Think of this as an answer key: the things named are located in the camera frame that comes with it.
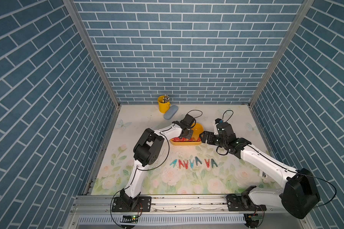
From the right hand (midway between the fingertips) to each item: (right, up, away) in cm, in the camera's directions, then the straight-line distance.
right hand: (206, 136), depth 84 cm
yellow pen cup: (-28, +21, +24) cm, 42 cm away
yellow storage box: (-3, +2, +14) cm, 15 cm away
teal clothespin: (-5, -16, +5) cm, 17 cm away
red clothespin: (-12, -18, +3) cm, 22 cm away
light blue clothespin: (-9, -18, +4) cm, 20 cm away
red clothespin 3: (+2, -18, +4) cm, 18 cm away
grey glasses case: (-23, +15, +30) cm, 41 cm away
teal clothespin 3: (+5, -17, +5) cm, 18 cm away
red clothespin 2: (-16, -18, +4) cm, 24 cm away
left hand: (-8, -1, +17) cm, 19 cm away
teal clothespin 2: (-20, -17, +4) cm, 27 cm away
